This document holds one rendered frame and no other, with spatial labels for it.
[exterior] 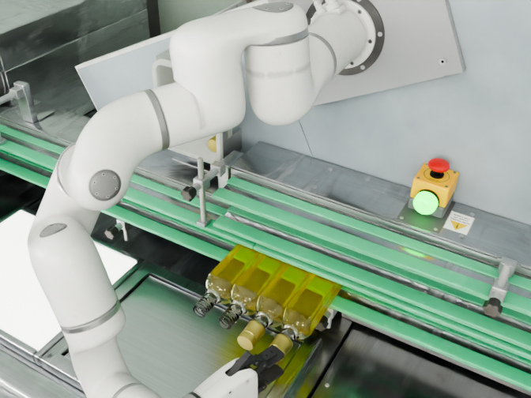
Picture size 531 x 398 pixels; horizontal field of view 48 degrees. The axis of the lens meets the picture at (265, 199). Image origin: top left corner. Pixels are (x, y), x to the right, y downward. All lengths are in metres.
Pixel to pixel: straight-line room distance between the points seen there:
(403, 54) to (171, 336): 0.73
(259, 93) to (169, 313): 0.64
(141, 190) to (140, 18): 1.01
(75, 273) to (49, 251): 0.04
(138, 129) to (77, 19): 1.31
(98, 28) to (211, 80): 1.37
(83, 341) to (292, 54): 0.48
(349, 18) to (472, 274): 0.49
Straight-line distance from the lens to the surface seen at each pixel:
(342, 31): 1.02
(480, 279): 1.10
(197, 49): 0.78
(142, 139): 0.78
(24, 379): 1.30
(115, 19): 2.20
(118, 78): 1.56
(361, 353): 1.32
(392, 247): 1.12
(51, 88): 2.04
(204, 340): 1.28
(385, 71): 1.12
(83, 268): 0.81
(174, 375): 1.23
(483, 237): 1.16
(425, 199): 1.13
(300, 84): 0.86
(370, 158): 1.25
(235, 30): 0.80
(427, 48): 1.09
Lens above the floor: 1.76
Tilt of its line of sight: 44 degrees down
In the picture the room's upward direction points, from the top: 136 degrees counter-clockwise
